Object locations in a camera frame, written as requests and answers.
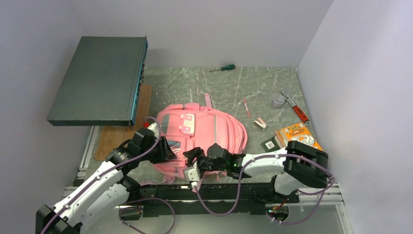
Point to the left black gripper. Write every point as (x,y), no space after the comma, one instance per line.
(164,150)

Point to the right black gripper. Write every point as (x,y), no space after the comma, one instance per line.
(197,152)

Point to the pink student backpack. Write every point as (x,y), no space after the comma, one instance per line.
(190,125)

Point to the pink white stapler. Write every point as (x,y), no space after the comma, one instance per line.
(260,123)

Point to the pink pencil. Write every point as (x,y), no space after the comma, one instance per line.
(246,108)

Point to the clear tape roll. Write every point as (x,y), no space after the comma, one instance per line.
(277,101)

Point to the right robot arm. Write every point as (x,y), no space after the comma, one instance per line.
(296,165)

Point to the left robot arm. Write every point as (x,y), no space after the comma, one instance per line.
(109,186)

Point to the wooden board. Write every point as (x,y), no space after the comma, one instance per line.
(111,137)

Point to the dark green book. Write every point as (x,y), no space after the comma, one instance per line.
(270,145)

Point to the dark grey flat box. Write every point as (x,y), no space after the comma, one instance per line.
(102,83)

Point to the orange comic book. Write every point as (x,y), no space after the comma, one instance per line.
(299,132)

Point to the red adjustable wrench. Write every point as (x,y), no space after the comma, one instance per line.
(300,113)

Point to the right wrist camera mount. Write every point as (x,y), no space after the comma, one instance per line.
(193,176)

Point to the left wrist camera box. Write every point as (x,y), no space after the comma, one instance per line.
(153,129)

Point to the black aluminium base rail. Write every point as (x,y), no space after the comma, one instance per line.
(252,198)

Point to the green handled screwdriver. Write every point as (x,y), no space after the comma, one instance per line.
(225,68)

